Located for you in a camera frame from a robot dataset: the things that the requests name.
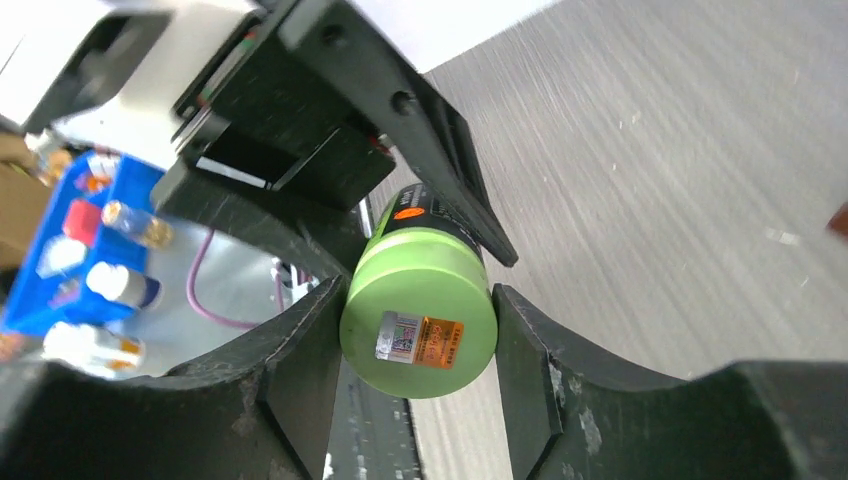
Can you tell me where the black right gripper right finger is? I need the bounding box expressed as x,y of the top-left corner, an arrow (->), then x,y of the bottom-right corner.
493,284 -> 847,479

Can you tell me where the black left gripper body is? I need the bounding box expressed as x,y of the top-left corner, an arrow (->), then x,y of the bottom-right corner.
152,1 -> 396,212

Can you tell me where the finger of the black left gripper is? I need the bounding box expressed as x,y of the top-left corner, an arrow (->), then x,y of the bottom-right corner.
278,0 -> 518,267
151,162 -> 366,279

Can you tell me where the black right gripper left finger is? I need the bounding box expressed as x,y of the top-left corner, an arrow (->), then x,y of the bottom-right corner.
1,277 -> 347,479

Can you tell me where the green pill bottle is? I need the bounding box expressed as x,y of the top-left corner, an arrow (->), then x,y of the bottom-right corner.
339,183 -> 498,399

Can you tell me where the blue tray with vials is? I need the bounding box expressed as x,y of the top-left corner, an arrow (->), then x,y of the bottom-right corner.
1,151 -> 169,379

